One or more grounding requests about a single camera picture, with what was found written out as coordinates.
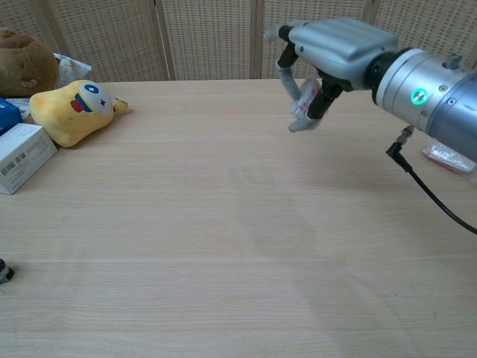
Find clear crinkled plastic bag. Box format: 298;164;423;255
53;52;92;84

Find folding wicker screen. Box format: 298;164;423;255
0;0;477;82

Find small white red packet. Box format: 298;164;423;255
290;78;323;117

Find red-edged clear zip bags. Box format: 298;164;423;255
422;139;477;174

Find white cardboard box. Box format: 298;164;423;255
0;123;59;196

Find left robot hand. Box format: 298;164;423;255
0;257;15;286

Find brown plush toy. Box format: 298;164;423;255
0;28;60;98

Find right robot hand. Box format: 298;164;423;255
262;17;399;134

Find blue box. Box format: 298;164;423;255
0;97;24;136

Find white paper under boxes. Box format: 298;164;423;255
4;98;31;121

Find black cable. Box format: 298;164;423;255
385;126;477;236

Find yellow plush toy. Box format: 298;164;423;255
29;79;130;148

